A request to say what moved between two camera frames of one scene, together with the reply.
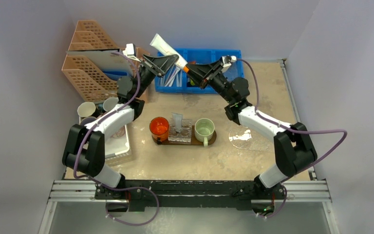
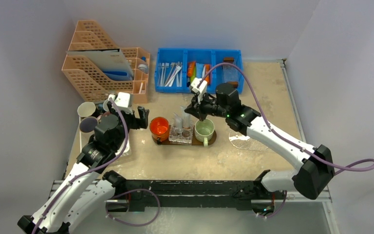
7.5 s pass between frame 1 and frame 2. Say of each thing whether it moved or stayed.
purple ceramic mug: stayed
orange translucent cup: stayed
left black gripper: moved
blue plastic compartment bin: stayed
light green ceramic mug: stayed
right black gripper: moved
